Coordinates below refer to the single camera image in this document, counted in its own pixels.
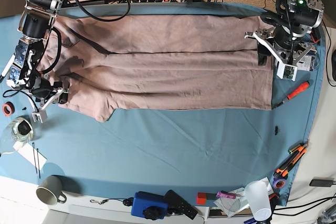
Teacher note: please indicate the red black block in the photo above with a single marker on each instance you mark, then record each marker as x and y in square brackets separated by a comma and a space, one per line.
[203, 198]

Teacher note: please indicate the grey ceramic mug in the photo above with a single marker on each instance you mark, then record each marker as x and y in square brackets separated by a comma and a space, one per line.
[50, 192]

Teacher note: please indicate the white black marker pen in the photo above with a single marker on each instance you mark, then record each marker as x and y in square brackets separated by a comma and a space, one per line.
[7, 67]

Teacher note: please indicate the frosted plastic cup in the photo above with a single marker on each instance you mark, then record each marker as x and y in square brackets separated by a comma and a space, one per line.
[256, 194]

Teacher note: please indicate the pink T-shirt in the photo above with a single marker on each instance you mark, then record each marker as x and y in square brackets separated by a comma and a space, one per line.
[160, 62]

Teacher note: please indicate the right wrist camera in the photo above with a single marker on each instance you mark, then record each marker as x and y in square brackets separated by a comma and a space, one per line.
[40, 116]

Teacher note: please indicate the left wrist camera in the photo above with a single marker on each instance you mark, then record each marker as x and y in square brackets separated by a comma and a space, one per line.
[285, 71]

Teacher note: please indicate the black remote control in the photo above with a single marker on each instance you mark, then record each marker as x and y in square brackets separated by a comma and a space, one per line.
[176, 202]

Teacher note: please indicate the blue table cloth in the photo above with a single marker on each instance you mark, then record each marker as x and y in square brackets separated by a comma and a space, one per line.
[156, 151]

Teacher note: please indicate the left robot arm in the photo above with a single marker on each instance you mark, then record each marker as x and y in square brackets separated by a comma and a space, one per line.
[294, 29]

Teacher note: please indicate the purple small flashlight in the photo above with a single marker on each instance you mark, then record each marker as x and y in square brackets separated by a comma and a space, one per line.
[223, 194]

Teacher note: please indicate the purple tape roll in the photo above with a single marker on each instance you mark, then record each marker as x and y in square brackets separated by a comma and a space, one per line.
[279, 183]

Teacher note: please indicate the black zip tie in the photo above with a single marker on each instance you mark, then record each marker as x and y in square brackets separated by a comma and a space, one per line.
[35, 165]
[38, 165]

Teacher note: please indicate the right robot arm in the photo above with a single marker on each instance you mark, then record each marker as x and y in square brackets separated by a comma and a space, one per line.
[22, 73]

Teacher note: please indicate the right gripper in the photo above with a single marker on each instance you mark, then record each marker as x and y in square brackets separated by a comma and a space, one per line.
[43, 93]

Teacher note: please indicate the clear tape roll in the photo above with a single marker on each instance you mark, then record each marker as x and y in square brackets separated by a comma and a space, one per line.
[21, 129]

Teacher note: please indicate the orange handle screwdriver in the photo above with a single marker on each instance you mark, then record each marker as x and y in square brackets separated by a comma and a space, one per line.
[301, 88]

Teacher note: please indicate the black phone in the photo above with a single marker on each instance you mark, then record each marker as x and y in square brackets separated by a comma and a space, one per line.
[322, 182]

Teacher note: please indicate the white paper card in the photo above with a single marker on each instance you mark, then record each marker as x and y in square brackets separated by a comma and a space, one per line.
[27, 152]

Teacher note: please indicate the red tape roll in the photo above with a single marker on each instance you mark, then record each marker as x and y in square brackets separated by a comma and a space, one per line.
[8, 109]

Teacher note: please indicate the black small screws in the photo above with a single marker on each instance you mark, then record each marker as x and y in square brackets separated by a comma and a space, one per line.
[276, 130]

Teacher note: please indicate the orange black tool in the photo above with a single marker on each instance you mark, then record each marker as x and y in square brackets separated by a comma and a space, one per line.
[315, 36]

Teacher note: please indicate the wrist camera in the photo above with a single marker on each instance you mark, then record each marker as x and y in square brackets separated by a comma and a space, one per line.
[40, 116]
[285, 71]

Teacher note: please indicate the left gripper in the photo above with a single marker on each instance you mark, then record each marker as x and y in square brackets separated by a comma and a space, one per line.
[293, 51]

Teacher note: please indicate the blue box device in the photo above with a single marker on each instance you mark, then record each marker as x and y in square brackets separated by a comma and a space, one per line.
[149, 206]

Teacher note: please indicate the orange black utility knife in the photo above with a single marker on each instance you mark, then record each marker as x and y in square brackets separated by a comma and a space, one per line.
[283, 170]

